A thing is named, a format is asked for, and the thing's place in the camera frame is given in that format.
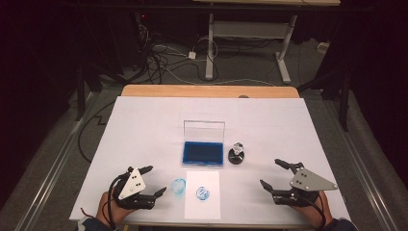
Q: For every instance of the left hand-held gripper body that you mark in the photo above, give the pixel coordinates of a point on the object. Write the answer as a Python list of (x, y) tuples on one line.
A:
[(131, 187)]

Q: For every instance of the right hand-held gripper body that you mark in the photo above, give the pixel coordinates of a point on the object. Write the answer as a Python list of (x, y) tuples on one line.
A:
[(309, 183)]

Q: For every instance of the person's right hand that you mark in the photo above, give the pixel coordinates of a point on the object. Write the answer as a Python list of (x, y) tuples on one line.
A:
[(312, 213)]

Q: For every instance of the person's left hand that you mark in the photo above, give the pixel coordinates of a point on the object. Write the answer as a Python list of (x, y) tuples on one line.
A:
[(110, 211)]

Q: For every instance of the large white table cover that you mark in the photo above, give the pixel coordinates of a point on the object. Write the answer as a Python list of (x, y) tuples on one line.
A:
[(144, 134)]

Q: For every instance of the small white paper sheet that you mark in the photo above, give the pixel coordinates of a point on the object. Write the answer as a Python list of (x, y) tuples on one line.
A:
[(202, 210)]

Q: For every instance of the blue ink pad clear case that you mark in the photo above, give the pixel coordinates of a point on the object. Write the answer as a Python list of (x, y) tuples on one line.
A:
[(203, 153)]

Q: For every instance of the black stand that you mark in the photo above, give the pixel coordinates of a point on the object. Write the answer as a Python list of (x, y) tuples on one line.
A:
[(344, 106)]

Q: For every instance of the wooden table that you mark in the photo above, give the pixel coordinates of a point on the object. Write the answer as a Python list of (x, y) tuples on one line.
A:
[(208, 90)]

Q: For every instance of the small white box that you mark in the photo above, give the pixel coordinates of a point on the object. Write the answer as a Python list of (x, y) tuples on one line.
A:
[(322, 47)]

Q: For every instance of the white power adapter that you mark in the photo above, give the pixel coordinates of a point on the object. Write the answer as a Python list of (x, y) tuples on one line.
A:
[(191, 55)]

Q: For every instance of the beige desk top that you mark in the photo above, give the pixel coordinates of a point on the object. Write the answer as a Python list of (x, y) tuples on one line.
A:
[(256, 2)]

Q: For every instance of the metal floor rail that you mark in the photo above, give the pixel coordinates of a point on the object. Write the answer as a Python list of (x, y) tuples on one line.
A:
[(370, 183), (48, 179)]

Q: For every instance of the white desk frame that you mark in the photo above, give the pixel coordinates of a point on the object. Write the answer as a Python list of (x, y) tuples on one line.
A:
[(247, 29)]

